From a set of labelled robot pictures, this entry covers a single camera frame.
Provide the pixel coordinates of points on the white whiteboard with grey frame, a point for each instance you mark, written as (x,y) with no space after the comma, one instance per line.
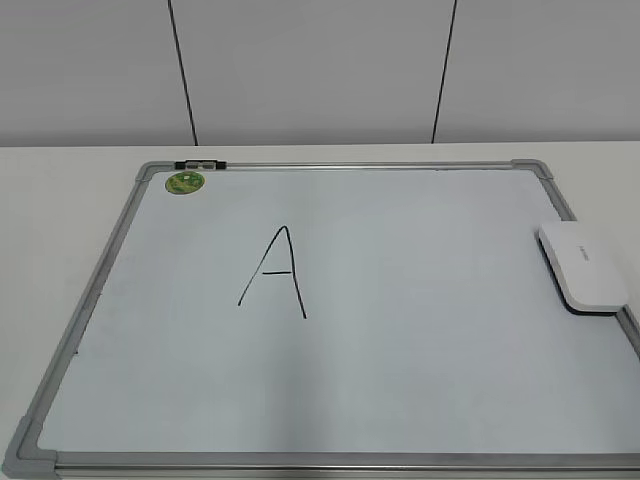
(334,320)

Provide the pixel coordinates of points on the white whiteboard eraser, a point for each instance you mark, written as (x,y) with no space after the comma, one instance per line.
(588,280)

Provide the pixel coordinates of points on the round green sticker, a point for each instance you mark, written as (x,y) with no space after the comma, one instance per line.
(184,183)

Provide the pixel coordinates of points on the black grey marker clip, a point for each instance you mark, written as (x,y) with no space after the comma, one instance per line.
(195,164)

